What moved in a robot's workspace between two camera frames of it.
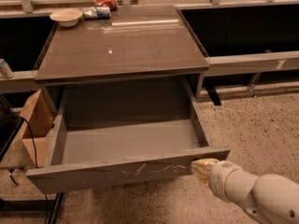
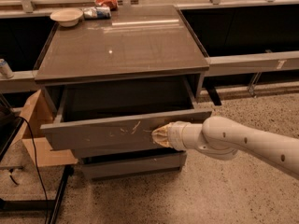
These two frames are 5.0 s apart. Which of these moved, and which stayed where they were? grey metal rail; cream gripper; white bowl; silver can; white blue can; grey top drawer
Moved: grey top drawer; cream gripper
Stayed: white bowl; silver can; grey metal rail; white blue can
